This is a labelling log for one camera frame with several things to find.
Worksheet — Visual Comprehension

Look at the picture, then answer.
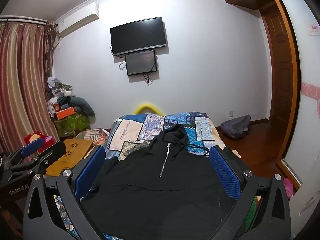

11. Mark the striped red curtain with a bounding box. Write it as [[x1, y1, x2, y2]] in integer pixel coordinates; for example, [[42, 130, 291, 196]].
[[1, 21, 58, 152]]

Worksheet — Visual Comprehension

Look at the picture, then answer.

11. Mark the small wall monitor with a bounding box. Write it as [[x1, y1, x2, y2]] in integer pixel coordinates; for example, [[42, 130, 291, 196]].
[[125, 50, 157, 76]]

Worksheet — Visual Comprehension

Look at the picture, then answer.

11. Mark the pink slipper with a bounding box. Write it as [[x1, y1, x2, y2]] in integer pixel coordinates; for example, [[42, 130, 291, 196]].
[[283, 178, 294, 198]]

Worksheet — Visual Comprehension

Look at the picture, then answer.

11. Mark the blue patchwork bed quilt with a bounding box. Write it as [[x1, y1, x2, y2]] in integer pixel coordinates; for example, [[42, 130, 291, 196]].
[[53, 112, 227, 240]]

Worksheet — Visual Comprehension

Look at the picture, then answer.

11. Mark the white air conditioner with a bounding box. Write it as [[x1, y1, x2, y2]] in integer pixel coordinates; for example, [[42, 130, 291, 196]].
[[57, 2, 99, 38]]

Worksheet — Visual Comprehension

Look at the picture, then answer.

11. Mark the wooden laptop tray table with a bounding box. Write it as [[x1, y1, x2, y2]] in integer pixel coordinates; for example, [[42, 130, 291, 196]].
[[46, 139, 93, 177]]

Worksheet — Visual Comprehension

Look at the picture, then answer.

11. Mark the red plush toy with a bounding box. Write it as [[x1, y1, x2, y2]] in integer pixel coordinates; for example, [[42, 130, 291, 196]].
[[24, 131, 55, 153]]

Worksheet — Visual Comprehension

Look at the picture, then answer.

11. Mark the black zip hoodie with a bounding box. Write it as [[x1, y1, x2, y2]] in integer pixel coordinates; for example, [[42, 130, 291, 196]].
[[81, 124, 236, 239]]

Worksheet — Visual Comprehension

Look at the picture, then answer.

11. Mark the large wall television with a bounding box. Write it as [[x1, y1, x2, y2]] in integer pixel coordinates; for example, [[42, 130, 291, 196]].
[[110, 17, 167, 56]]

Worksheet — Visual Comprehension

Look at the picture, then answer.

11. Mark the wooden door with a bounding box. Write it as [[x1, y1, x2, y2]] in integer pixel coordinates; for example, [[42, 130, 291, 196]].
[[260, 2, 293, 142]]

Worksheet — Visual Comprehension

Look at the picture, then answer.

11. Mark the grey backpack on floor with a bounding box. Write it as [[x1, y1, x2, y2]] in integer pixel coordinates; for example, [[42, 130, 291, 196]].
[[220, 114, 251, 140]]

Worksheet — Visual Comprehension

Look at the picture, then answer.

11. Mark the striped folded cloth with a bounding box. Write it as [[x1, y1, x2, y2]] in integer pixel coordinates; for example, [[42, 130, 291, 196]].
[[75, 128, 110, 146]]

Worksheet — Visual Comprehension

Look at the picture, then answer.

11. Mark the orange box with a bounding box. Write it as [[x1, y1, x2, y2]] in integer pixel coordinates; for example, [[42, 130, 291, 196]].
[[54, 107, 75, 120]]

